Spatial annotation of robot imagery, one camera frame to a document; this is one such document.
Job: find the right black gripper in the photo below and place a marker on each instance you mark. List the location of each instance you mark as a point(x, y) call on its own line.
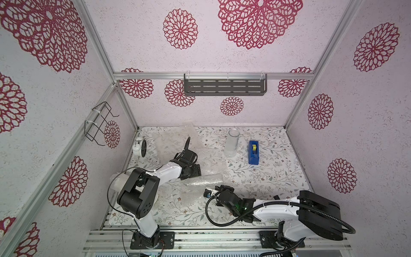
point(220, 194)

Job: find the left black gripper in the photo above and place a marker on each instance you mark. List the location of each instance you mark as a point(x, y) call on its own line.
point(197, 168)

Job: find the clear glass vase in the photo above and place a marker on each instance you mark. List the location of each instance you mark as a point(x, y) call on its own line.
point(202, 182)
point(231, 144)

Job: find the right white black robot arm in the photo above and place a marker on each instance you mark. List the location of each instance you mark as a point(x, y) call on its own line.
point(303, 216)

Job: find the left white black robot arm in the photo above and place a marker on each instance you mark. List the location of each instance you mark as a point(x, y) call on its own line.
point(138, 194)

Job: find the blue tape dispenser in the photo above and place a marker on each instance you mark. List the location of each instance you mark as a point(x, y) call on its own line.
point(253, 152)

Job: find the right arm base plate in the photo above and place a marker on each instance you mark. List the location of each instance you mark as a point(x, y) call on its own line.
point(270, 239)

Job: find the grey slotted wall shelf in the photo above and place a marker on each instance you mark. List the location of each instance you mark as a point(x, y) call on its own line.
point(229, 86)

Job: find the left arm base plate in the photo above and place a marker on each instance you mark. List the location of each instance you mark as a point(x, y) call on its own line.
point(159, 241)

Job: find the black wire wall basket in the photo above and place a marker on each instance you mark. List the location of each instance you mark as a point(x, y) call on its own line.
point(103, 129)

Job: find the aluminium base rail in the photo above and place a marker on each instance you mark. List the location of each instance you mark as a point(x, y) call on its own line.
point(201, 240)

